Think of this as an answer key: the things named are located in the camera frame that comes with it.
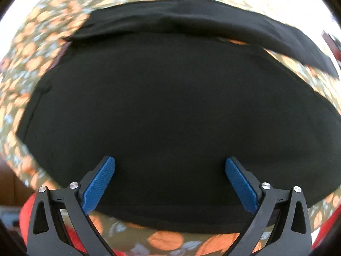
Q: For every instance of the black pants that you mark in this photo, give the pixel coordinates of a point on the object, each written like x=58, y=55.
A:
x=170, y=90

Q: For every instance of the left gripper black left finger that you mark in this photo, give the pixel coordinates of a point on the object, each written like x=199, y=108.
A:
x=47, y=234

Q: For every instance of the dark red wooden dresser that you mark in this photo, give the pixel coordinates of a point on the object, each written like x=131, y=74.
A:
x=333, y=43

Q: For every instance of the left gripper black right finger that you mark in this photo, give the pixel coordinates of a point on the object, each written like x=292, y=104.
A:
x=291, y=234

